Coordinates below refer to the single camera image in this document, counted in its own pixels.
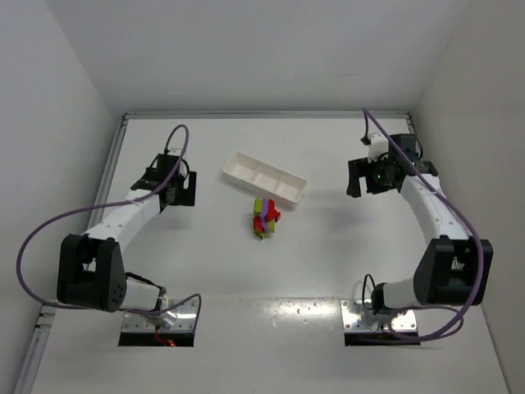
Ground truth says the purple curved lego brick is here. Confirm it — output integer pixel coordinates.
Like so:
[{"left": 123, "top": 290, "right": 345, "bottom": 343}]
[{"left": 259, "top": 199, "right": 276, "bottom": 238}]

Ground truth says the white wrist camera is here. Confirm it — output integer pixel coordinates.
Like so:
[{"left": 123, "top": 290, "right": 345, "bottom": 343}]
[
  {"left": 164, "top": 147, "right": 186, "bottom": 158},
  {"left": 367, "top": 132, "right": 389, "bottom": 163}
]

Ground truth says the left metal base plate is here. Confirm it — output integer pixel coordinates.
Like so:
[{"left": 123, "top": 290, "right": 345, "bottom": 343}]
[{"left": 121, "top": 295, "right": 200, "bottom": 334}]

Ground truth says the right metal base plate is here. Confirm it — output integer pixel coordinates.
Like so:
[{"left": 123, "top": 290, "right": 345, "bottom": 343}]
[{"left": 340, "top": 298, "right": 418, "bottom": 334}]

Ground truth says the metal base plate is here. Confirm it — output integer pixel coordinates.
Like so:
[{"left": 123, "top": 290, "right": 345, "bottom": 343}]
[
  {"left": 340, "top": 298, "right": 418, "bottom": 334},
  {"left": 121, "top": 295, "right": 200, "bottom": 334}
]

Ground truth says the red rectangular lego brick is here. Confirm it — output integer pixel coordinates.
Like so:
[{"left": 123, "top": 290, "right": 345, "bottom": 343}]
[{"left": 266, "top": 206, "right": 281, "bottom": 222}]

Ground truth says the lime green lego plate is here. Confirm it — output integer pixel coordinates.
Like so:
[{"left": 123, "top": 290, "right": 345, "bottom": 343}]
[{"left": 253, "top": 230, "right": 266, "bottom": 241}]

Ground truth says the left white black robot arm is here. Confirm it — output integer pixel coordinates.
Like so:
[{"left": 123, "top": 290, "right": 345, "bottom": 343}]
[{"left": 57, "top": 153, "right": 197, "bottom": 314}]

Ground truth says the white three-compartment tray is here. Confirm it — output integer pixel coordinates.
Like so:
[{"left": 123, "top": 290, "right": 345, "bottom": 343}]
[{"left": 222, "top": 152, "right": 308, "bottom": 208}]

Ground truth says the red curved lego brick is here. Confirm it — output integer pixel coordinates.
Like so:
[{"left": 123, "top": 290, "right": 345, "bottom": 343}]
[{"left": 253, "top": 216, "right": 266, "bottom": 236}]

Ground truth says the lime green lego brick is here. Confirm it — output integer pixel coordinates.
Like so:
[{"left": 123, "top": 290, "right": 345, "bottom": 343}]
[{"left": 253, "top": 199, "right": 263, "bottom": 217}]

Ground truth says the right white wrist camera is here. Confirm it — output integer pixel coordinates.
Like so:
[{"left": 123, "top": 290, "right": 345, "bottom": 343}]
[{"left": 367, "top": 132, "right": 389, "bottom": 163}]

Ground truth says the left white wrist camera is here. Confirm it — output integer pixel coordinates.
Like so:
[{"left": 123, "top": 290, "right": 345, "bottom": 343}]
[{"left": 164, "top": 147, "right": 186, "bottom": 158}]

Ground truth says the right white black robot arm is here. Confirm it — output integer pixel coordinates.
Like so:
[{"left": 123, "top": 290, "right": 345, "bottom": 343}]
[{"left": 346, "top": 133, "right": 494, "bottom": 314}]

